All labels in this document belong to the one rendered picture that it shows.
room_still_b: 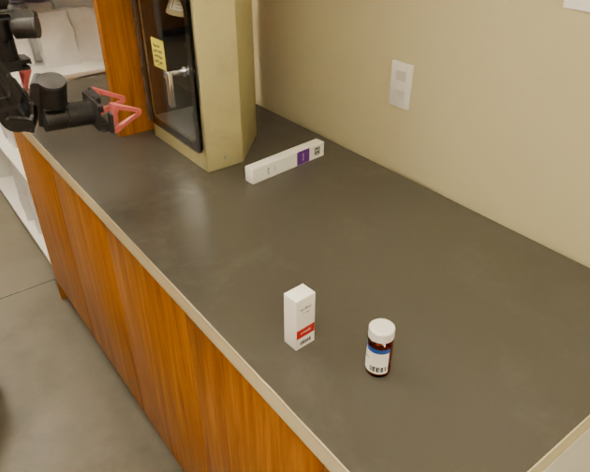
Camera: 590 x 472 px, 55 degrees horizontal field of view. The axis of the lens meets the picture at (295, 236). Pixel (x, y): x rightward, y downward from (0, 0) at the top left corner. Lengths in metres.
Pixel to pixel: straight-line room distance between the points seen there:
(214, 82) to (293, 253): 0.50
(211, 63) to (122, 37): 0.38
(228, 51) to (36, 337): 1.57
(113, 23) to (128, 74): 0.14
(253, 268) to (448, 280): 0.39
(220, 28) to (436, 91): 0.54
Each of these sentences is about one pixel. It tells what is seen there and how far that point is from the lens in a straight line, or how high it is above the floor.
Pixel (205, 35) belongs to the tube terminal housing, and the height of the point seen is 1.29.
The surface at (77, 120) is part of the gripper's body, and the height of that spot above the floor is 1.15.
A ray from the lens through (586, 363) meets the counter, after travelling 1.06.
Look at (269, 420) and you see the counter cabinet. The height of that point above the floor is 0.80.
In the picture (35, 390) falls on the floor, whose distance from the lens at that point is 2.37.
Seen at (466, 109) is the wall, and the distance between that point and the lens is 1.39.
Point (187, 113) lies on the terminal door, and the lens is 1.52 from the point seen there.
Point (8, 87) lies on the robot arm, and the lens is 1.33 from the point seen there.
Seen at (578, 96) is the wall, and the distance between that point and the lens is 1.24.
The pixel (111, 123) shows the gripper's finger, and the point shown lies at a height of 1.14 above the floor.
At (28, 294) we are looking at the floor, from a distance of 2.85.
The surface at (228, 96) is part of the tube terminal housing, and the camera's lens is 1.50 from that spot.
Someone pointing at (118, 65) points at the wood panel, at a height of 1.15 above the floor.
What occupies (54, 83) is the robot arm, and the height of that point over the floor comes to 1.24.
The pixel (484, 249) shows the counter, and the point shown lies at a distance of 1.27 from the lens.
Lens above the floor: 1.62
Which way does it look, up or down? 33 degrees down
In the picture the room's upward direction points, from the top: straight up
